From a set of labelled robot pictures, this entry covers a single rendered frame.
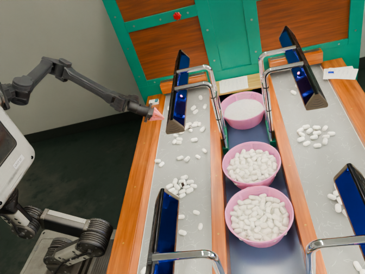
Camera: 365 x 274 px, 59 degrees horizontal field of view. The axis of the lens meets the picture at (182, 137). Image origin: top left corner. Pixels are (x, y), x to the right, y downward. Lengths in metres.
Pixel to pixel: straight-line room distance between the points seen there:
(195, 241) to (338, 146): 0.77
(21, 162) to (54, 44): 1.92
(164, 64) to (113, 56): 1.07
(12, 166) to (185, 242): 0.72
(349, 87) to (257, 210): 0.89
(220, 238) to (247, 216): 0.16
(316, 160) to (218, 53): 0.88
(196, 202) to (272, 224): 0.34
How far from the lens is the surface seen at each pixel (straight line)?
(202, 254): 0.88
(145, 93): 2.20
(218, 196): 1.43
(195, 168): 1.60
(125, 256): 1.40
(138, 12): 1.97
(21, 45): 3.29
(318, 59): 2.08
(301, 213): 1.35
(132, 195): 1.58
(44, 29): 3.14
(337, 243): 0.87
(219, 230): 1.33
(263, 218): 1.36
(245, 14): 1.94
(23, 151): 1.41
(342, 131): 1.69
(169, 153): 1.73
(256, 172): 1.52
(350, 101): 1.83
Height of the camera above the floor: 1.87
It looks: 39 degrees down
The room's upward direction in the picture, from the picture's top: 19 degrees counter-clockwise
